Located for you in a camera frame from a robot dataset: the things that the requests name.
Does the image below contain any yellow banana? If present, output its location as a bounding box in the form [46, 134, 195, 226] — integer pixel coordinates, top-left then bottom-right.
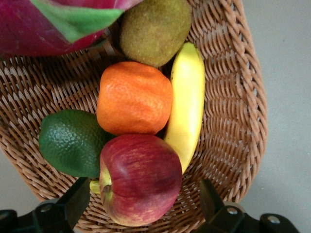
[89, 42, 207, 195]

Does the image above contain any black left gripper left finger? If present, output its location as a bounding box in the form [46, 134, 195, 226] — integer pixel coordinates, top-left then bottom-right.
[18, 177, 91, 233]

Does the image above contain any green avocado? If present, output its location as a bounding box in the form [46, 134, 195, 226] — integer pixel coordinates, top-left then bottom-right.
[38, 109, 115, 178]

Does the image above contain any red apple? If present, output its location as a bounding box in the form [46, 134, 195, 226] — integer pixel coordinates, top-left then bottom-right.
[99, 133, 183, 228]

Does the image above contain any pink dragon fruit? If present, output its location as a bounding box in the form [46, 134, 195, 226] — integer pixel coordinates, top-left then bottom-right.
[0, 0, 144, 60]

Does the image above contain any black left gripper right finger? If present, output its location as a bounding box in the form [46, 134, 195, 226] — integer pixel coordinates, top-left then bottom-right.
[194, 179, 260, 233]

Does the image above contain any orange tangerine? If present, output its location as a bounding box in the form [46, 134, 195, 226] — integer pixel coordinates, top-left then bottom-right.
[96, 61, 173, 136]

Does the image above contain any brown kiwi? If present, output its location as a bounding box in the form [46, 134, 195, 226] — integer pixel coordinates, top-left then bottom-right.
[119, 0, 192, 68]

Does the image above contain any brown wicker basket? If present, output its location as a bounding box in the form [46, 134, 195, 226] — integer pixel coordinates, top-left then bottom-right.
[0, 0, 269, 233]

